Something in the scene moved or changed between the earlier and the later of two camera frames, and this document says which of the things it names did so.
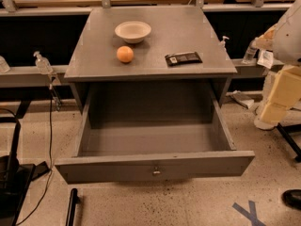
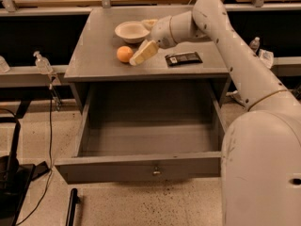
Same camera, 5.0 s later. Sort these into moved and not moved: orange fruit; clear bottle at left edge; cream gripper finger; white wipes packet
Moved: cream gripper finger
Not moved: white wipes packet; clear bottle at left edge; orange fruit
